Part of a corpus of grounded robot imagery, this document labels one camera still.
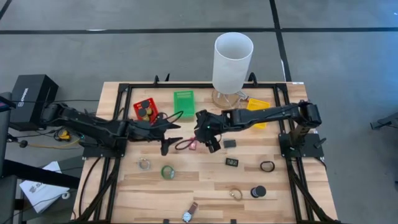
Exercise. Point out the black cart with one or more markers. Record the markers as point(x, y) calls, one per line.
point(6, 155)

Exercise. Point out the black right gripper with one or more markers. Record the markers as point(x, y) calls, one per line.
point(211, 126)

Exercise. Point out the white shade table lamp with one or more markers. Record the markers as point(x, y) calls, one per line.
point(231, 65)

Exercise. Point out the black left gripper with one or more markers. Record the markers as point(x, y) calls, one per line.
point(144, 130)

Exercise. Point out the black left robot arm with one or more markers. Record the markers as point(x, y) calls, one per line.
point(93, 126)

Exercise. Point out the small red desk clock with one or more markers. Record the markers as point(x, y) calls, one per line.
point(193, 145)

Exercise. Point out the black tray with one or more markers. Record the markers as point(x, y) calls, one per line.
point(231, 162)

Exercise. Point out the green round analog clock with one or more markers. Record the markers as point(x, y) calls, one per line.
point(168, 172)

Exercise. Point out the large black-capped yellow sand hourglass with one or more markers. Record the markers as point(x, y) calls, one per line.
point(142, 112)

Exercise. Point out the plain black rectangular clock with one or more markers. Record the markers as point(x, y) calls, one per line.
point(229, 143)

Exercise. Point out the black cardboard box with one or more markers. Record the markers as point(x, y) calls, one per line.
point(32, 99)

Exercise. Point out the green plastic mesh basket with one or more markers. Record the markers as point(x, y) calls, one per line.
point(184, 102)

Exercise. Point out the white printed paper sheet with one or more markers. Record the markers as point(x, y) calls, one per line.
point(42, 189)

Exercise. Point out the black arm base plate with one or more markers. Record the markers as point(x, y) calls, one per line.
point(93, 152)
point(311, 151)

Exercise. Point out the black cylinder cap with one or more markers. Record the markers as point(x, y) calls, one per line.
point(258, 191)

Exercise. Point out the red plastic mesh basket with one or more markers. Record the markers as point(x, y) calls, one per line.
point(136, 107)

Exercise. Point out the yellow plastic mesh basket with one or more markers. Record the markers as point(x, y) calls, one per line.
point(258, 104)

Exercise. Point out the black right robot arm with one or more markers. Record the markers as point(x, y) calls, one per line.
point(264, 115)

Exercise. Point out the black table clamp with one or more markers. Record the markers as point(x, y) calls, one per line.
point(252, 77)
point(156, 79)
point(167, 77)

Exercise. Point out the black aluminium table frame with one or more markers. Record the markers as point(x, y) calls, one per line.
point(202, 85)

